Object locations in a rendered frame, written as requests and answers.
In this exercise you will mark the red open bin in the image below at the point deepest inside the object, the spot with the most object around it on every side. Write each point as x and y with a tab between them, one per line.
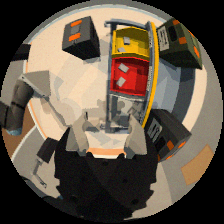
136	76

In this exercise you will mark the orange flat bar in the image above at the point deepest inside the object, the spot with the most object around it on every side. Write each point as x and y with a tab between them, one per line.
156	62

